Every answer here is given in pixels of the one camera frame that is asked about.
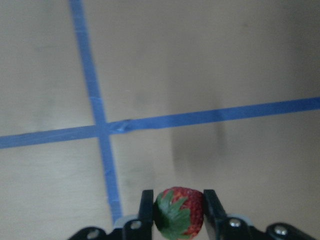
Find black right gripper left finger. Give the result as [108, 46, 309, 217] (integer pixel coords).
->
[138, 189, 154, 240]

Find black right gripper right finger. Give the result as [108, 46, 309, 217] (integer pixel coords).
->
[203, 189, 227, 240]

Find red strawberry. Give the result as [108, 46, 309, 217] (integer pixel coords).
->
[153, 186, 204, 240]

